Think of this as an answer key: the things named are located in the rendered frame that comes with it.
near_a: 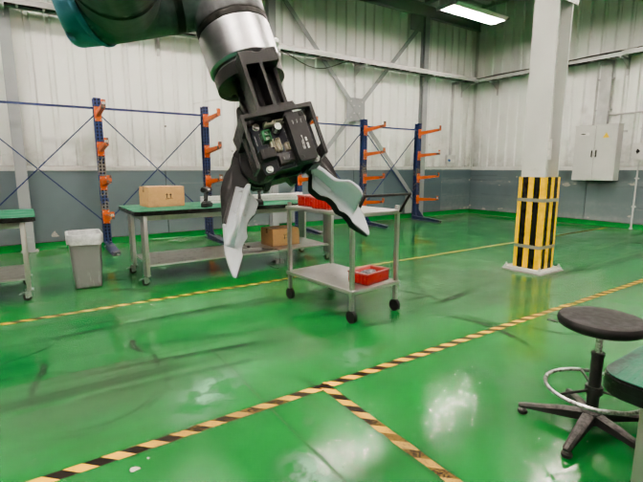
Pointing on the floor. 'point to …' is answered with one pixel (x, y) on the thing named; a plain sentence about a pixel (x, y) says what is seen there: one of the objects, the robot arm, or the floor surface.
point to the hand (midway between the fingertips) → (303, 258)
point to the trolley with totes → (356, 276)
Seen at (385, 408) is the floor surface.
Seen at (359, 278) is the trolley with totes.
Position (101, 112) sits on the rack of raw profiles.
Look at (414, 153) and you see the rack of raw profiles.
